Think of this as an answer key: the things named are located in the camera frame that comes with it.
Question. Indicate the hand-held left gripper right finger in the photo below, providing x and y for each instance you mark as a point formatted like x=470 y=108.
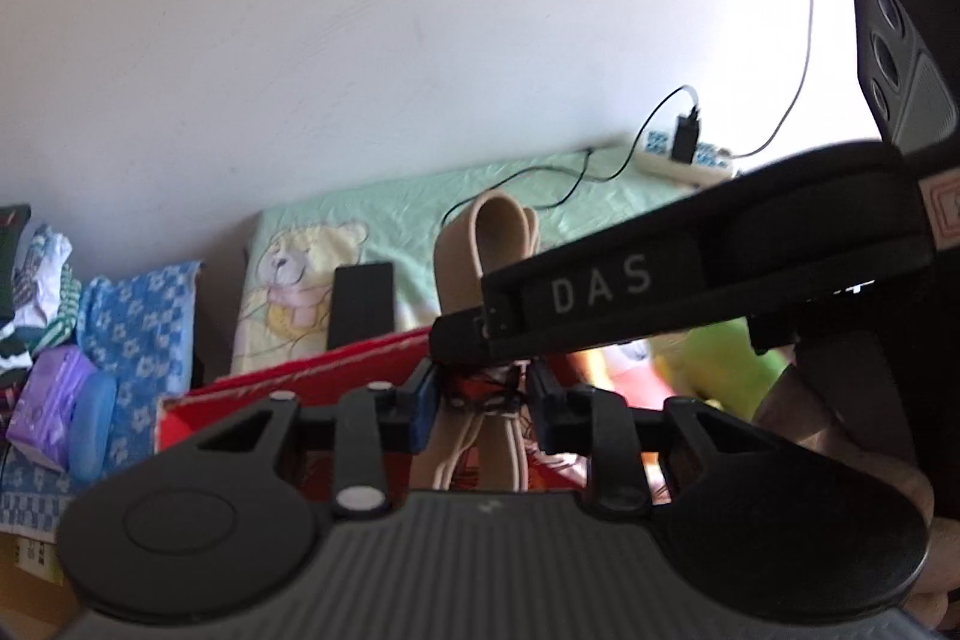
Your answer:
x=537 y=401

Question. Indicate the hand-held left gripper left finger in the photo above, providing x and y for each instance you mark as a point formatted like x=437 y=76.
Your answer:
x=426 y=411

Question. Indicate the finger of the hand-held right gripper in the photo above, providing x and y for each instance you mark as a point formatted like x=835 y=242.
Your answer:
x=457 y=336

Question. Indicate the red cardboard box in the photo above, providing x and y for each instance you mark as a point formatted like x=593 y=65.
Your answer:
x=247 y=385

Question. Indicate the person's right hand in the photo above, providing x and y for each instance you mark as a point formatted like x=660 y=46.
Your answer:
x=795 y=407

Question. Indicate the black phone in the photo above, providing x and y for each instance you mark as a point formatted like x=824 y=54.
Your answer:
x=361 y=306

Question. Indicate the white power strip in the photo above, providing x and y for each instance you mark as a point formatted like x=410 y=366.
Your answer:
x=712 y=164

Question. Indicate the black charger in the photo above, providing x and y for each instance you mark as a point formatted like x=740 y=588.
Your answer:
x=686 y=138

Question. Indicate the green bear print blanket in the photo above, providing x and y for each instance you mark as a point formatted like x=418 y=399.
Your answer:
x=390 y=212

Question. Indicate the green plush toy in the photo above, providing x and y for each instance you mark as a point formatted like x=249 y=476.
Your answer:
x=712 y=362

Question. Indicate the blue patterned towel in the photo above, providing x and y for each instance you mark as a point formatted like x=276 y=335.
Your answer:
x=150 y=325

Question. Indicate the purple packet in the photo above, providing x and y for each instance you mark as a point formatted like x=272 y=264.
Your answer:
x=49 y=400

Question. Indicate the green striped cloth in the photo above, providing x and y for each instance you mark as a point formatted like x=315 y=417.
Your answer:
x=64 y=302

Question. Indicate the white printed cloth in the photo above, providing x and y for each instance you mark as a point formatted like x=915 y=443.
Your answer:
x=45 y=257

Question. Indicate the brown cardboard box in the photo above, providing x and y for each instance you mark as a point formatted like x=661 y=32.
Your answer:
x=30 y=572

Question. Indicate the dark green cloth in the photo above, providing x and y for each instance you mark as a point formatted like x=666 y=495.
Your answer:
x=11 y=257

